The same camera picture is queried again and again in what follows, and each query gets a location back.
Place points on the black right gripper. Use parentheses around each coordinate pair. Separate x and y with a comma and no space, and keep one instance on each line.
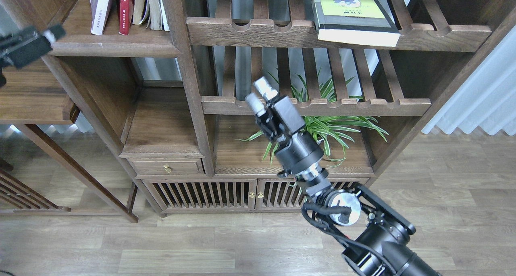
(280,121)

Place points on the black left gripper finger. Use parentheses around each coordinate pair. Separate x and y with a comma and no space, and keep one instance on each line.
(28,45)

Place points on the pale lavender book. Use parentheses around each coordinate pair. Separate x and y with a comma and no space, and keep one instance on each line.
(100,13)

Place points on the red book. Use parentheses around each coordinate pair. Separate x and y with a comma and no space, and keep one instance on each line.
(125,9)

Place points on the yellow and grey thick book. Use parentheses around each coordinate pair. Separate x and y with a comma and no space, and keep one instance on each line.
(361,22)

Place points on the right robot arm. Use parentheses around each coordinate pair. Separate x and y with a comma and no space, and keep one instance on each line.
(373,235)

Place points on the upright white books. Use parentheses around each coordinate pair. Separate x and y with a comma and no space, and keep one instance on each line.
(156,15)

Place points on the spider plant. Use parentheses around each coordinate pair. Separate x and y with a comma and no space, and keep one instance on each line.
(322,128)

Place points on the upright beige book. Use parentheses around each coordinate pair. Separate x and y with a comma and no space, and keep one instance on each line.
(139,11)

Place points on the dark wooden bookshelf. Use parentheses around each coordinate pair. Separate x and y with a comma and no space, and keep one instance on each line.
(170,98)

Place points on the brass drawer knob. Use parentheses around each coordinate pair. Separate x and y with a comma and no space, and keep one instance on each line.
(167,169)

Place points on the white curtain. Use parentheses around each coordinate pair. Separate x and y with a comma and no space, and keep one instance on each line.
(487,99)

